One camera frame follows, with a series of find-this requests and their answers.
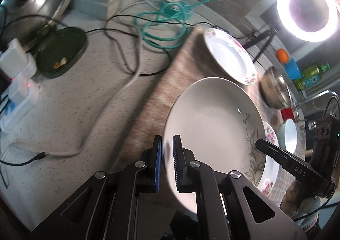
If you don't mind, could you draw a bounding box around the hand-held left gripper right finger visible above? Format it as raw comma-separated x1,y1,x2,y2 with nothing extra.
173,135,309,240

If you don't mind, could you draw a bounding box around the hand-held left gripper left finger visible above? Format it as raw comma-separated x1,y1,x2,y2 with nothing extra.
29,135,163,240

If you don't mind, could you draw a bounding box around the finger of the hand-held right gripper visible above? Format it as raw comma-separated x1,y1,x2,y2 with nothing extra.
255,138,296,171

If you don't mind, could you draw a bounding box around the white floral plate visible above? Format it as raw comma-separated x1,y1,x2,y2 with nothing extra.
256,120,280,196
204,27,258,86

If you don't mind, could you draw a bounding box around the large white leaf-print plate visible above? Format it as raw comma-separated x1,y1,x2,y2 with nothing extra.
163,77,267,215

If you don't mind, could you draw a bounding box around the stainless steel bowl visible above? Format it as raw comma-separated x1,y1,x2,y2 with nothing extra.
260,66,293,110

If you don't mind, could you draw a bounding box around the person's right hand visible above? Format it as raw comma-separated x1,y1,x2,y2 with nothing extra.
280,180,331,233

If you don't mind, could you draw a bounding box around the light green bowl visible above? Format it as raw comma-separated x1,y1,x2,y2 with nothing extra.
277,118,298,153

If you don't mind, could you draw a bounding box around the chrome faucet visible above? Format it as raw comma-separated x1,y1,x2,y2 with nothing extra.
292,90,335,124

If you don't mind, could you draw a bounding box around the beige plaid cloth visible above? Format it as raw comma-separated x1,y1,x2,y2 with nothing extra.
117,27,309,214

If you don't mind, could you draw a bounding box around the green bottle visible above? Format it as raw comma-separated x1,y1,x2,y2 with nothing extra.
295,63,332,91

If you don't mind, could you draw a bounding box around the blue container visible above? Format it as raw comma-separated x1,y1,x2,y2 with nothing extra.
285,59,303,81

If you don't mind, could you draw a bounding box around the orange fruit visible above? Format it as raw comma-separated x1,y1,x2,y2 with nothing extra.
276,49,290,64

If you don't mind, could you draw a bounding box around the black tripod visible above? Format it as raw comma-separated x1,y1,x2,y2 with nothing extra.
244,29,275,64

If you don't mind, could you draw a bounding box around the dark green lid holder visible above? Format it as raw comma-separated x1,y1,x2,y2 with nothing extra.
36,27,88,79

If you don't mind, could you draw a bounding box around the white power strip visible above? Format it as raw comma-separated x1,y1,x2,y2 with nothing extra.
0,81,43,132

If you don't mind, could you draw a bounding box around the round teal power strip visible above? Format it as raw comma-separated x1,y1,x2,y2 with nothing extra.
159,1,193,20

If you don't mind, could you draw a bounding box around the white charger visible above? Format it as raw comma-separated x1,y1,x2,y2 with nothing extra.
11,57,38,84
0,38,27,70

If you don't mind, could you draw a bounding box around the white cable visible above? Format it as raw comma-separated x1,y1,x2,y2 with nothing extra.
49,0,181,158

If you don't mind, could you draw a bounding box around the thin black cable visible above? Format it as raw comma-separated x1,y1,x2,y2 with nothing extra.
86,14,197,76

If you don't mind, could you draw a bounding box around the black plug-tipped cable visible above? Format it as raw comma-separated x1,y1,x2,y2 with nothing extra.
0,152,50,190

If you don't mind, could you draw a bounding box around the teal cable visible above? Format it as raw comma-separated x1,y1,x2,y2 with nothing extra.
134,0,266,50

